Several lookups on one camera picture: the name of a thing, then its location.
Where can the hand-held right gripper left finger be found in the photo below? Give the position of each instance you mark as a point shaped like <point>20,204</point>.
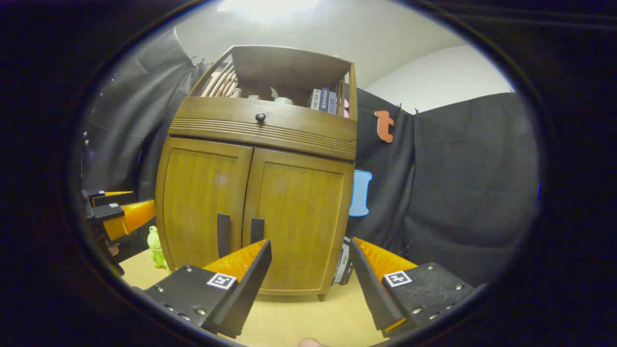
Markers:
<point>246,294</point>

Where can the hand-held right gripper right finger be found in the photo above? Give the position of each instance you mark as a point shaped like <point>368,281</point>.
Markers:
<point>373,289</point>

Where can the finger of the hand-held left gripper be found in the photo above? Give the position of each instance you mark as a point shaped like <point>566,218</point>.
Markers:
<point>113,198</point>
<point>137,214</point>

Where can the wooden shoe cabinet door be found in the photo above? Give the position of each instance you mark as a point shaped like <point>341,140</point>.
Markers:
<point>299,202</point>
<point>197,193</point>

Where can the wooden double-door shoe cabinet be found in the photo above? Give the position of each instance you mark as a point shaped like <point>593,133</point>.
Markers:
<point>289,67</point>

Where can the green frog toy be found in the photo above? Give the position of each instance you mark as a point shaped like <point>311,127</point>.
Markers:
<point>156,248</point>

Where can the white cover book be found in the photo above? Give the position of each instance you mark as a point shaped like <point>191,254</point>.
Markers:
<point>341,265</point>

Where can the black backdrop cloth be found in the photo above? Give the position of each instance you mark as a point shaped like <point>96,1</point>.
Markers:
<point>458,193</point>

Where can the small white jar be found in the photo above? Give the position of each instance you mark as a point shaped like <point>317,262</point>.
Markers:
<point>235,92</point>

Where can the blue book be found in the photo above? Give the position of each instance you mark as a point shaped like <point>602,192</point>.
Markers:
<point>332,103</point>

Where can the purple book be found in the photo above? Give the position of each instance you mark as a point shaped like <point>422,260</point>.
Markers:
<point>325,100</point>

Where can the grey book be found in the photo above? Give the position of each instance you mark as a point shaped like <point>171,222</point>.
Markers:
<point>315,99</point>

